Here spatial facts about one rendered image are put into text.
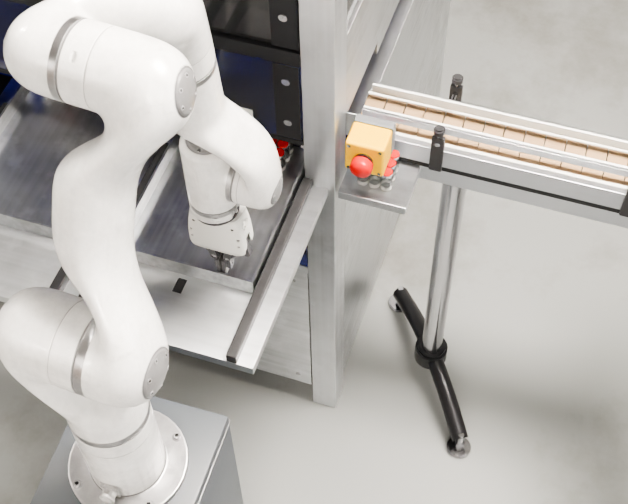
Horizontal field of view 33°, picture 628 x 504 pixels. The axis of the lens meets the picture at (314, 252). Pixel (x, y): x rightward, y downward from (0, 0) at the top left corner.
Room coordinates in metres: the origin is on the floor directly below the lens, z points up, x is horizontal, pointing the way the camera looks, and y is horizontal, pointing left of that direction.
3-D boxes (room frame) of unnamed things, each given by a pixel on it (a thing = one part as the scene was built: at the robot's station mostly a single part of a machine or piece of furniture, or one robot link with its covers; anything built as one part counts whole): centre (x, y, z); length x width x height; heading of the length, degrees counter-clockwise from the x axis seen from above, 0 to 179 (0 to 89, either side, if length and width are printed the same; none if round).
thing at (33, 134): (1.34, 0.49, 0.90); 0.34 x 0.26 x 0.04; 160
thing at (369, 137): (1.25, -0.10, 1.00); 0.08 x 0.07 x 0.07; 160
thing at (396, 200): (1.29, -0.13, 0.87); 0.14 x 0.13 x 0.02; 160
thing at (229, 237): (1.07, 0.16, 1.03); 0.10 x 0.07 x 0.11; 70
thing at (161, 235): (1.23, 0.17, 0.90); 0.34 x 0.26 x 0.04; 160
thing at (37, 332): (0.73, 0.33, 1.16); 0.19 x 0.12 x 0.24; 67
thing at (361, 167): (1.21, -0.09, 0.99); 0.04 x 0.04 x 0.04; 70
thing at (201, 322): (1.22, 0.35, 0.87); 0.70 x 0.48 x 0.02; 70
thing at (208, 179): (1.06, 0.15, 1.17); 0.09 x 0.08 x 0.13; 67
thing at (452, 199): (1.34, -0.28, 0.46); 0.09 x 0.09 x 0.77; 70
